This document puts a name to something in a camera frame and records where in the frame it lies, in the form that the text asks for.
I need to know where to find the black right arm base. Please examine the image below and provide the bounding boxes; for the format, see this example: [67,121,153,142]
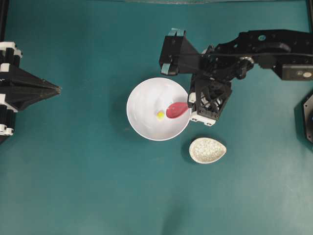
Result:
[294,90,313,149]

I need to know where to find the yellow hexagonal prism block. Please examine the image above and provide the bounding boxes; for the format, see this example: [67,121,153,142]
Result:
[156,111,165,121]

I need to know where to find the black frame rail right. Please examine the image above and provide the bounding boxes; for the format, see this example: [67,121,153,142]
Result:
[306,0,313,33]

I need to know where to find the speckled ceramic spoon rest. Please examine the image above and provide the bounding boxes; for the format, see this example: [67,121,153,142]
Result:
[189,138,227,164]

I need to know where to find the pink ceramic spoon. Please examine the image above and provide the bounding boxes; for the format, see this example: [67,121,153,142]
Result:
[166,102,189,119]

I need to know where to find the white round bowl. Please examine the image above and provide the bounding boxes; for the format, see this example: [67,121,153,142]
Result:
[126,77,191,141]

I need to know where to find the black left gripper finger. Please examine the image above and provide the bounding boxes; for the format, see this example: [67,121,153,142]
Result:
[0,64,60,90]
[1,88,60,111]

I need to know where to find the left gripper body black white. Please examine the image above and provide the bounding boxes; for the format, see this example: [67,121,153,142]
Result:
[0,42,22,143]

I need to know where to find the black frame rail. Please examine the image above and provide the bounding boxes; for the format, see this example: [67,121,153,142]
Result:
[306,0,313,33]
[0,0,9,42]

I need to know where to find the black wrist camera teal straps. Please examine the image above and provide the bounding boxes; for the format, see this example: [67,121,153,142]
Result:
[158,28,203,76]

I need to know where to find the black frame rail left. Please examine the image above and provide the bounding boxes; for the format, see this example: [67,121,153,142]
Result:
[0,0,9,42]

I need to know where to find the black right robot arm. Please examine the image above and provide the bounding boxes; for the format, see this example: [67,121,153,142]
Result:
[188,30,313,126]

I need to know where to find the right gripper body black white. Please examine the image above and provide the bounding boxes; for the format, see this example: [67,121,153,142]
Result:
[187,74,232,126]

